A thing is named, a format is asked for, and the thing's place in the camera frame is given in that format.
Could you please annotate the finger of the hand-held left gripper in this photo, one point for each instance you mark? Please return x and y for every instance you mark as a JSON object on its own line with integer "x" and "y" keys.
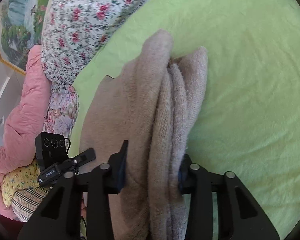
{"x": 83, "y": 156}

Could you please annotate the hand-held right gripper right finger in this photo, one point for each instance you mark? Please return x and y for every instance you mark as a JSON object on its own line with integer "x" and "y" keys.
{"x": 190, "y": 177}

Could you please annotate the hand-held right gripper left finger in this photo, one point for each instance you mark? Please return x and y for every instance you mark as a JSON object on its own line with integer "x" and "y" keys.
{"x": 121, "y": 171}

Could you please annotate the beige knit sweater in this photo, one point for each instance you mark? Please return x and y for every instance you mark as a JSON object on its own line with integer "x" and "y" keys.
{"x": 140, "y": 120}

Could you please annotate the pastel floral cloth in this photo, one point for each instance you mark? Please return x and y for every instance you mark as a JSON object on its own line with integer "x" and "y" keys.
{"x": 62, "y": 112}

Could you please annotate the yellow printed cloth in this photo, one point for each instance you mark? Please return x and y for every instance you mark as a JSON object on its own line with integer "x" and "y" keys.
{"x": 20, "y": 182}

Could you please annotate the pink quilt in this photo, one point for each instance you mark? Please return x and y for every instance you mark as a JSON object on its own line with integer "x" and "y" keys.
{"x": 22, "y": 120}

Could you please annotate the plaid cloth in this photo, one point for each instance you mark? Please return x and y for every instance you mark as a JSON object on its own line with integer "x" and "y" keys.
{"x": 30, "y": 202}

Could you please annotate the green bed sheet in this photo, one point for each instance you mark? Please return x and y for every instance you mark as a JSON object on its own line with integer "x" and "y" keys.
{"x": 245, "y": 80}

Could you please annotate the framed landscape painting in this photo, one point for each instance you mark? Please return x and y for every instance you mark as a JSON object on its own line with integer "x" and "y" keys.
{"x": 20, "y": 25}

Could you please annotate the white pink-flowered quilt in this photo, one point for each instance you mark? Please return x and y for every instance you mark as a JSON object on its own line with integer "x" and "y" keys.
{"x": 90, "y": 22}

